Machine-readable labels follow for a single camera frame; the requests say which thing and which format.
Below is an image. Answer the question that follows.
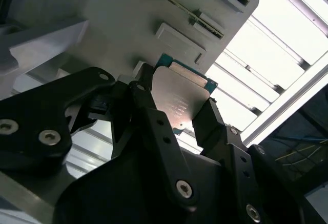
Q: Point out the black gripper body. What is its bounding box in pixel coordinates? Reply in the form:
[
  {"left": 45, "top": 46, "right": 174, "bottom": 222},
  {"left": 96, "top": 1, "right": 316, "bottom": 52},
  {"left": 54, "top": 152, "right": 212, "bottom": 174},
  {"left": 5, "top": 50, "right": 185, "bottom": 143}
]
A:
[{"left": 52, "top": 137, "right": 239, "bottom": 224}]

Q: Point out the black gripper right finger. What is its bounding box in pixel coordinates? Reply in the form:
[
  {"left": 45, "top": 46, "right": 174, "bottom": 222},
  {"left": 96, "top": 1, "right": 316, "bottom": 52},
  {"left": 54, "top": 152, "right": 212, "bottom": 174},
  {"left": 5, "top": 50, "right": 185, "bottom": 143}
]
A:
[{"left": 191, "top": 97, "right": 318, "bottom": 224}]

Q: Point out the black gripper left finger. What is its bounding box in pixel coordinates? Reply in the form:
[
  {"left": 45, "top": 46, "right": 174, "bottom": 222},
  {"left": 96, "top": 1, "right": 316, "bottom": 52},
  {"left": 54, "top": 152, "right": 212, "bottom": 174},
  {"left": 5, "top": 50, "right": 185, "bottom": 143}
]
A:
[{"left": 0, "top": 64, "right": 203, "bottom": 213}]

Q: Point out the silver CPU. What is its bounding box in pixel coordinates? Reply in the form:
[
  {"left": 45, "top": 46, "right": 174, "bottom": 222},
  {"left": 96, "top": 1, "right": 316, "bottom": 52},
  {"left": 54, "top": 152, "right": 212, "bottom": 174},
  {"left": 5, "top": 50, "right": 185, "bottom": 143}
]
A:
[{"left": 150, "top": 53, "right": 218, "bottom": 135}]

